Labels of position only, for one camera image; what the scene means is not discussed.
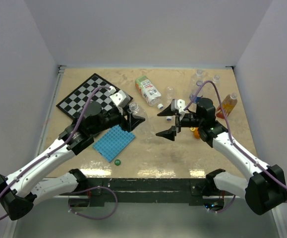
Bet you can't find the blue studded baseplate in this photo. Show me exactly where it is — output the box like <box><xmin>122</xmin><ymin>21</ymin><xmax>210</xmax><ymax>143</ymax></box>
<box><xmin>93</xmin><ymin>125</ymin><xmax>135</xmax><ymax>163</ymax></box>

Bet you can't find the juice bottle with white label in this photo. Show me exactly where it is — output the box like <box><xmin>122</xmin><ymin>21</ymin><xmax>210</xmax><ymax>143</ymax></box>
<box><xmin>135</xmin><ymin>75</ymin><xmax>164</xmax><ymax>110</ymax></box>

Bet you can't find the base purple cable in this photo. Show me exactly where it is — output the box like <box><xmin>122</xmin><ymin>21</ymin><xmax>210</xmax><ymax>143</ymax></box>
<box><xmin>68</xmin><ymin>187</ymin><xmax>117</xmax><ymax>220</ymax></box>

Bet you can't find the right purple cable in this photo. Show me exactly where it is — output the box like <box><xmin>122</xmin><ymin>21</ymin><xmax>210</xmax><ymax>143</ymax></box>
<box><xmin>182</xmin><ymin>80</ymin><xmax>287</xmax><ymax>203</ymax></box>

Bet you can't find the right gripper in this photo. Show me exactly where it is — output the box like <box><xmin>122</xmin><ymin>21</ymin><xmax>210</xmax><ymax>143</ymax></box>
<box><xmin>156</xmin><ymin>103</ymin><xmax>204</xmax><ymax>140</ymax></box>

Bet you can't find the aluminium frame rail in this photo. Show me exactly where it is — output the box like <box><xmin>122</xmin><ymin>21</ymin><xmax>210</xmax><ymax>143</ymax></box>
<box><xmin>40</xmin><ymin>65</ymin><xmax>66</xmax><ymax>143</ymax></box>

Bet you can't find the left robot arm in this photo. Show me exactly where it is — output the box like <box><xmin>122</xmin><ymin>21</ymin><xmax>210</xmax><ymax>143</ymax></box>
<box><xmin>0</xmin><ymin>102</ymin><xmax>145</xmax><ymax>221</ymax></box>

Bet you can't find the orange tea bottle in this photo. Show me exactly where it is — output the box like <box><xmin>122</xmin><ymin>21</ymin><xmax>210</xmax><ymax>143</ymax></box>
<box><xmin>216</xmin><ymin>93</ymin><xmax>238</xmax><ymax>119</ymax></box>

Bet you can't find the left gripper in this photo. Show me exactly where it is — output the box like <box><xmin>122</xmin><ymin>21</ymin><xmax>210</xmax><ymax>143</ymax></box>
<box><xmin>91</xmin><ymin>103</ymin><xmax>145</xmax><ymax>135</ymax></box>

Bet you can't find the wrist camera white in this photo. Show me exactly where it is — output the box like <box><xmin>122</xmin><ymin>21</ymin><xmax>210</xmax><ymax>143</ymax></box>
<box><xmin>171</xmin><ymin>99</ymin><xmax>186</xmax><ymax>117</ymax></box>
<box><xmin>108</xmin><ymin>86</ymin><xmax>131</xmax><ymax>108</ymax></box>

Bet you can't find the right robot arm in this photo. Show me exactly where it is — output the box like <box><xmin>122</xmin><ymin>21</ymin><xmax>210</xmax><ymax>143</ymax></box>
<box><xmin>156</xmin><ymin>98</ymin><xmax>287</xmax><ymax>215</ymax></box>

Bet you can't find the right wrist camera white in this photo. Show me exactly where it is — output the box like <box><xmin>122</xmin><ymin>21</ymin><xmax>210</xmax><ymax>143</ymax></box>
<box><xmin>171</xmin><ymin>99</ymin><xmax>186</xmax><ymax>117</ymax></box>

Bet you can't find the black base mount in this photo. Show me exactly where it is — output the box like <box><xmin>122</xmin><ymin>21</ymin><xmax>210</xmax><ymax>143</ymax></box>
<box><xmin>58</xmin><ymin>178</ymin><xmax>230</xmax><ymax>207</ymax></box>

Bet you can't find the black white chessboard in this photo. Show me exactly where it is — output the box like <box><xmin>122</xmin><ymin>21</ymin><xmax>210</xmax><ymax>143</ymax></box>
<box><xmin>56</xmin><ymin>73</ymin><xmax>134</xmax><ymax>124</ymax></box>

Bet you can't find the clear bottle back row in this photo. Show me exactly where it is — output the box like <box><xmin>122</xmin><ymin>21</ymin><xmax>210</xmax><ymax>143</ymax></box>
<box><xmin>190</xmin><ymin>69</ymin><xmax>204</xmax><ymax>86</ymax></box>

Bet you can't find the green bottle cap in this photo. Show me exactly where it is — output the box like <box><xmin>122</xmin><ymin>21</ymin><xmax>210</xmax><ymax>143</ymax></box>
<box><xmin>115</xmin><ymin>159</ymin><xmax>121</xmax><ymax>166</ymax></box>

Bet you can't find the blue label water bottle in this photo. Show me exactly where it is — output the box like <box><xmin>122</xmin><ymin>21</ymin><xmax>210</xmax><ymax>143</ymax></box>
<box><xmin>189</xmin><ymin>80</ymin><xmax>203</xmax><ymax>104</ymax></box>

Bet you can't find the orange plastic carrot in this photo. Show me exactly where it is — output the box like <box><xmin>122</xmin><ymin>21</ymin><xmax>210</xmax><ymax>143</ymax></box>
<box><xmin>193</xmin><ymin>130</ymin><xmax>200</xmax><ymax>139</ymax></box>

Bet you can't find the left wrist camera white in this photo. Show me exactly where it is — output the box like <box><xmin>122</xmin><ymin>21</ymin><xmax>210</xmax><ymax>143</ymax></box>
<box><xmin>108</xmin><ymin>86</ymin><xmax>131</xmax><ymax>108</ymax></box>

